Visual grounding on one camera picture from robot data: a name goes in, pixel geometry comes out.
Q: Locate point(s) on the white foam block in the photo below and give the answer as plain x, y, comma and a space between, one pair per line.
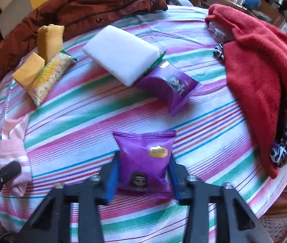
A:
122, 54

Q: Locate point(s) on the clear plastic clip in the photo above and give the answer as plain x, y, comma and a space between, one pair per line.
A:
218, 31

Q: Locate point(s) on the brown padded jacket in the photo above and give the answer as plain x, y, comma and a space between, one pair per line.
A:
82, 7

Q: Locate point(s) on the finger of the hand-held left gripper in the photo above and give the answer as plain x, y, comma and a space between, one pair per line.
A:
10, 171

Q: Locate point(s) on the red fleece towel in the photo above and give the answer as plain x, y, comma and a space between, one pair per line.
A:
262, 76

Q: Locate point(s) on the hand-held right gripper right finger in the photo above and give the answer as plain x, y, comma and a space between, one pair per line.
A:
177, 187

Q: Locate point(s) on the flat green packet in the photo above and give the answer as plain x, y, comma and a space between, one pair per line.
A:
156, 62

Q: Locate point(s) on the yellow sponge block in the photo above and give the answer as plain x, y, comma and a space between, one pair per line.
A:
50, 41
28, 69

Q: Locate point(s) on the clear rice snack packet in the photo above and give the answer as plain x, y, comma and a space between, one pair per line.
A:
48, 79

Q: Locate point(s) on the wicker chair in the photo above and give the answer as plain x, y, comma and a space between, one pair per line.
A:
285, 220

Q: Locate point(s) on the pink striped sock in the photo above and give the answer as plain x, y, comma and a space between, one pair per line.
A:
15, 151

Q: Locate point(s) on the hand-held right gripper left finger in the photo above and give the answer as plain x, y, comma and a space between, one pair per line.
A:
112, 182

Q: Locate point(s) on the purple snack packet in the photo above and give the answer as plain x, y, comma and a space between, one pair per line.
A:
143, 162
166, 86

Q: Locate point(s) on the striped tablecloth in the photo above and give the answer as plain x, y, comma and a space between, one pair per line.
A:
95, 121

